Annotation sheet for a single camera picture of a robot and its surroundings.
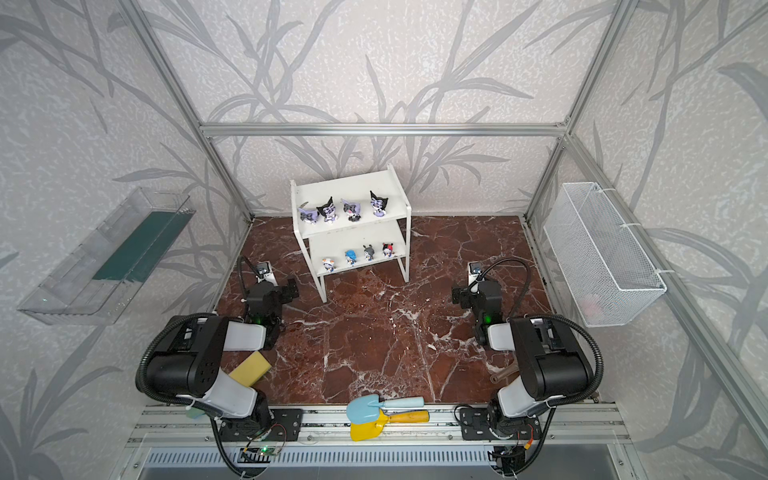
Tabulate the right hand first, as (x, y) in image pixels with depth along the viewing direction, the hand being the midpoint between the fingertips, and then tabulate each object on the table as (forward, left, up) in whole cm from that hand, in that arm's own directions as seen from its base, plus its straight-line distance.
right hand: (471, 270), depth 95 cm
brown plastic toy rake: (-30, -6, -6) cm, 32 cm away
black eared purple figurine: (-3, +45, +29) cm, 54 cm away
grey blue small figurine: (-1, +32, +12) cm, 34 cm away
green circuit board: (-47, +54, -6) cm, 72 cm away
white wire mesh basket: (-20, -20, +28) cm, 40 cm away
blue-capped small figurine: (-3, +37, +12) cm, 39 cm away
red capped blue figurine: (0, +27, +11) cm, 29 cm away
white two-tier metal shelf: (0, +26, +26) cm, 37 cm away
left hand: (0, +61, +3) cm, 61 cm away
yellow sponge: (-29, +65, -7) cm, 71 cm away
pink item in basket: (-19, -25, +12) cm, 34 cm away
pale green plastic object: (-39, +75, -5) cm, 85 cm away
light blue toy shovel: (-38, +31, -5) cm, 50 cm away
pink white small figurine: (-6, +43, +12) cm, 45 cm away
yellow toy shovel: (-43, +30, -5) cm, 53 cm away
